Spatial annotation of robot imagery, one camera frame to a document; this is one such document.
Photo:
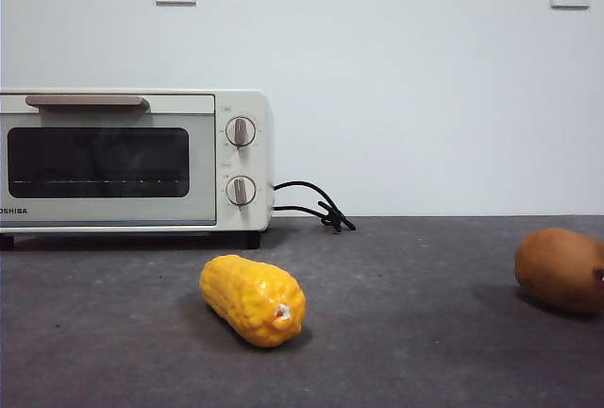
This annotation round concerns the brown potato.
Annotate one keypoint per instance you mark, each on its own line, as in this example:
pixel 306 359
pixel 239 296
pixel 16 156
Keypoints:
pixel 557 268

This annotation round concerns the white Toshiba toaster oven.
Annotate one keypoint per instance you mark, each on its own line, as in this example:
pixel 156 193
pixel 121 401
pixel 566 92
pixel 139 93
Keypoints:
pixel 243 164

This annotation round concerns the beige oven knob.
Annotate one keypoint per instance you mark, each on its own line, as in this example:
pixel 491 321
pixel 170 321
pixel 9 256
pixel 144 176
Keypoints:
pixel 241 132
pixel 240 190

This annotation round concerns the yellow corn cob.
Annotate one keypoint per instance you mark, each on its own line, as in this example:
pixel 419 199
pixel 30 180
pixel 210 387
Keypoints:
pixel 245 299

